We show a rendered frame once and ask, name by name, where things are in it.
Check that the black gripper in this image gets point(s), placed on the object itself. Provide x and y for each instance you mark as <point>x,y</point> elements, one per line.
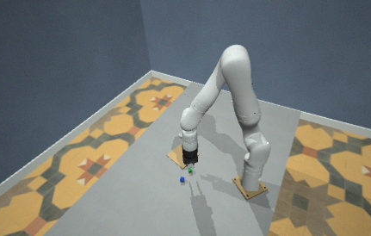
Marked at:
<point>189,152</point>

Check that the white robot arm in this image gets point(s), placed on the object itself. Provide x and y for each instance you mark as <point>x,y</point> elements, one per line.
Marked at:
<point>235,67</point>

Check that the tan square mat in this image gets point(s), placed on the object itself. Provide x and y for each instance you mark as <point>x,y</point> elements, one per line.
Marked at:
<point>176,156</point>

